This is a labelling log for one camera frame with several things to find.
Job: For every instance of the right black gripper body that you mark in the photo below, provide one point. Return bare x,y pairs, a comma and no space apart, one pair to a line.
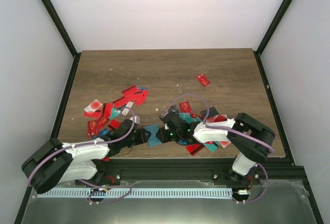
178,135

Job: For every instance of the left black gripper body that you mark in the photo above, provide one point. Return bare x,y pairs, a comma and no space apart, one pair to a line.
130,142

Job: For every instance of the blue leather card holder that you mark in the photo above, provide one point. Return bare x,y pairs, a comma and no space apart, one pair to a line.
153,134

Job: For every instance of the teal VIP card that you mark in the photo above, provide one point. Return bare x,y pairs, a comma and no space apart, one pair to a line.
186,117

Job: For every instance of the lone red card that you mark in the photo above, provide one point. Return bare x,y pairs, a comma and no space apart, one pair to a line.
203,80

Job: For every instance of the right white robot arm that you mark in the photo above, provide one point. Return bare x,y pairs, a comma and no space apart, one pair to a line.
252,138

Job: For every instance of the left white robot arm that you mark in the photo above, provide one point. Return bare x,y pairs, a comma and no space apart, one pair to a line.
56,162

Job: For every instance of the red card black stripe right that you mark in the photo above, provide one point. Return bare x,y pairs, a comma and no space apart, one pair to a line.
194,149

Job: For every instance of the red VIP card centre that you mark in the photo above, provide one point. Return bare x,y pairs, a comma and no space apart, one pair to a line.
185,107

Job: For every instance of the blue card left pile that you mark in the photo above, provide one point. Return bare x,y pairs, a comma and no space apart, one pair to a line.
103,132

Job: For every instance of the black card right pile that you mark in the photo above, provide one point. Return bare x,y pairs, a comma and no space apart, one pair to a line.
212,112

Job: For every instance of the red cards top left pile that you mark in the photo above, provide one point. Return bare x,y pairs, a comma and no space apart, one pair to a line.
133,94

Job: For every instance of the white red circle card right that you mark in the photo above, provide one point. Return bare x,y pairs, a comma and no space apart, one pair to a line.
224,143

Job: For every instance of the white red circle card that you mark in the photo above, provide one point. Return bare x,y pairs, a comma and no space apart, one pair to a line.
92,107
224,143

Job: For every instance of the white red circle card left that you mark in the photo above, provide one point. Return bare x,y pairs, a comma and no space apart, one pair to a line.
92,107

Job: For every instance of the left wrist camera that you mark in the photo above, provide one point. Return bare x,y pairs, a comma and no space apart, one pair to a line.
135,119

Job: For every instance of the light blue slotted cable duct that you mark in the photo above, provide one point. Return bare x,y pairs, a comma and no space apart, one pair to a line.
205,193

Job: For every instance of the black aluminium frame rail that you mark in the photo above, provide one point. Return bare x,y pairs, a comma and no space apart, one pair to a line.
192,169

